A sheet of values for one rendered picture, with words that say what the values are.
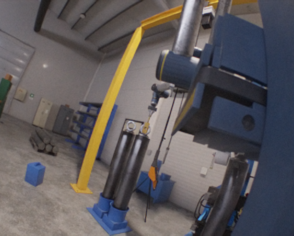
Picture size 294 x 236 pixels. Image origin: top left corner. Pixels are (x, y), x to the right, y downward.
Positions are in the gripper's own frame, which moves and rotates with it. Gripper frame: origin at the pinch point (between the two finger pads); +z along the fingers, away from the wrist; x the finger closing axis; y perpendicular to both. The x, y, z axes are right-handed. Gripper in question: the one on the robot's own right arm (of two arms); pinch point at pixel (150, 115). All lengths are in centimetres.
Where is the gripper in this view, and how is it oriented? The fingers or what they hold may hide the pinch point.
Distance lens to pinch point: 221.4
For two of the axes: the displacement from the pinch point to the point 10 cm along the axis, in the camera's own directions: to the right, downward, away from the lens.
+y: 0.4, 1.8, 9.8
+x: -9.5, -3.0, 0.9
